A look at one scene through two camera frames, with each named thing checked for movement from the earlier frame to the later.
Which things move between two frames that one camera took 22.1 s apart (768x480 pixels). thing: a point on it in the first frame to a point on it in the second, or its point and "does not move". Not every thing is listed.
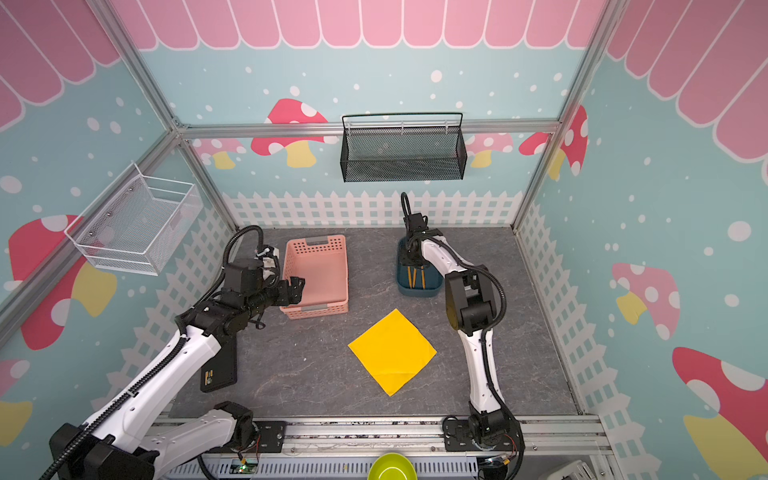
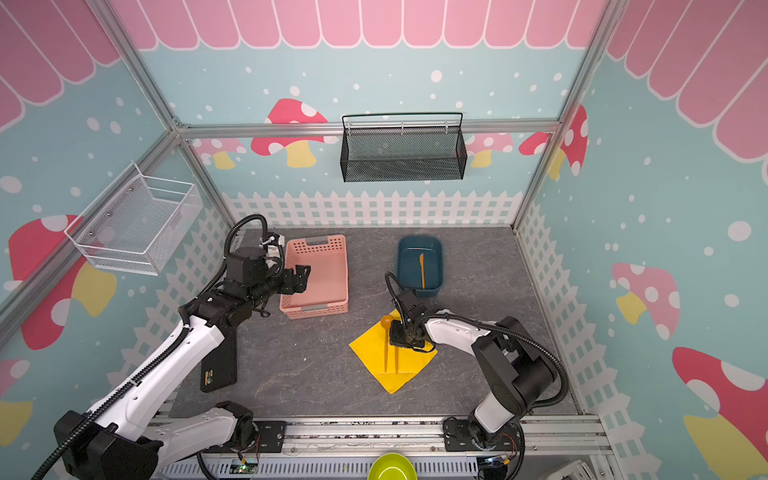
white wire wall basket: (137, 225) does not move
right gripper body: (414, 258) to (405, 335)
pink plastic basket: (321, 261) does not move
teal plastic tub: (434, 279) does not move
